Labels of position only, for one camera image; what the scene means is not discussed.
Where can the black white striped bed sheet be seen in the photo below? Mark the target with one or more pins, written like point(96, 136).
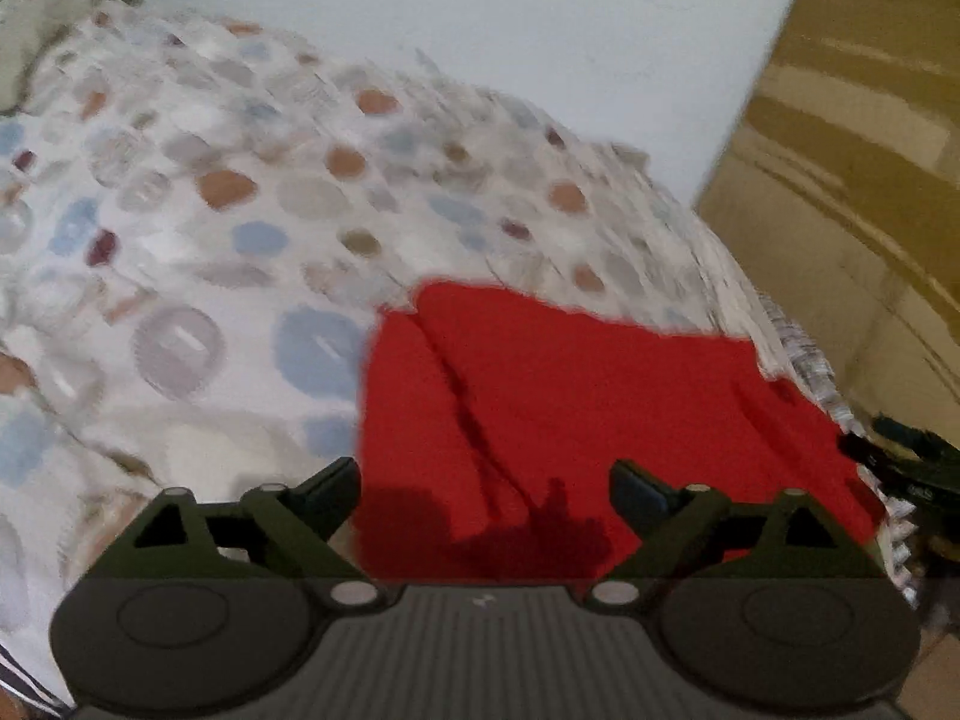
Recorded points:
point(811, 367)

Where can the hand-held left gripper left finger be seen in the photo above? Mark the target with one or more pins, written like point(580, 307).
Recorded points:
point(335, 486)

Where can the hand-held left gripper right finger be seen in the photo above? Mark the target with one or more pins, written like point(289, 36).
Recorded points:
point(637, 491)

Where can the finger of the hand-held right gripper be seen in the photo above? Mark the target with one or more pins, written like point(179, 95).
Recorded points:
point(870, 454)

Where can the beige pillow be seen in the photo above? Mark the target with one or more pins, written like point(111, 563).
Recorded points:
point(37, 30)

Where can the spotted patterned duvet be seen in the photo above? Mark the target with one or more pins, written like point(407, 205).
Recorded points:
point(225, 240)

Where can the red long-sleeve shirt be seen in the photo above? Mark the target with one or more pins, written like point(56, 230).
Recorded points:
point(570, 405)

